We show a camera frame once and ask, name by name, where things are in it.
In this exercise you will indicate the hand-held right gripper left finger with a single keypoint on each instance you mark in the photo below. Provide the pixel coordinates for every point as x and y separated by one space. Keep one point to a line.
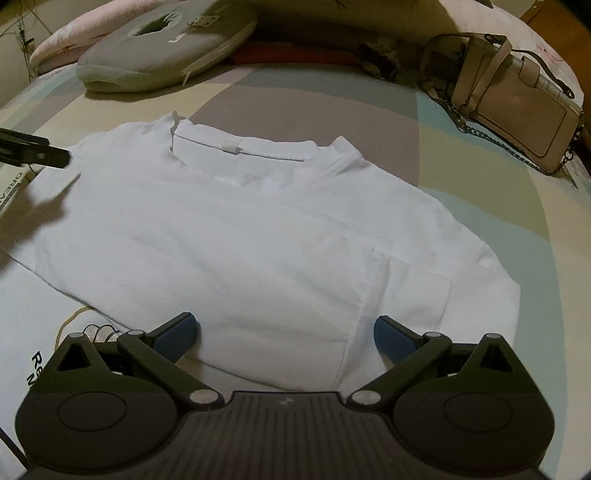
178 336

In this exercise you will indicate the red cloth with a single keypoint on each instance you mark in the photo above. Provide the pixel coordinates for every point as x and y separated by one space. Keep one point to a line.
291 55

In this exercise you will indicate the pastel checked bed sheet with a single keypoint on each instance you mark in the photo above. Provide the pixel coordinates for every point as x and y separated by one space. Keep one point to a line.
461 207

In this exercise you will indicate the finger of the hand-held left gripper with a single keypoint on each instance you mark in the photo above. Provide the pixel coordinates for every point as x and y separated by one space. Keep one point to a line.
41 150

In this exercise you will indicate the grey round cushion with hole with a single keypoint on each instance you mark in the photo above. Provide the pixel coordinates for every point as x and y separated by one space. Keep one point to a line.
157 50

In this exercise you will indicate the pink floral pillow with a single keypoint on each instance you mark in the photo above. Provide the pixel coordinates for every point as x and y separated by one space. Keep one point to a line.
508 23

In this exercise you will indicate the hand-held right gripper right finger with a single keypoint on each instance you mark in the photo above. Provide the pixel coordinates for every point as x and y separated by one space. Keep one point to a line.
392 340

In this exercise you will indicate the dark patterned cloth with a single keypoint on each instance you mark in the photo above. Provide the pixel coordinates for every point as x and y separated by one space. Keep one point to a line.
378 57

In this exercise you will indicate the wooden headboard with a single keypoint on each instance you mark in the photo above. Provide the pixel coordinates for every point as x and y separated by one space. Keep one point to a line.
563 18

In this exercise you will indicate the white printed t-shirt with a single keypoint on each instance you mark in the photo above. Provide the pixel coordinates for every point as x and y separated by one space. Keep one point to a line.
254 230

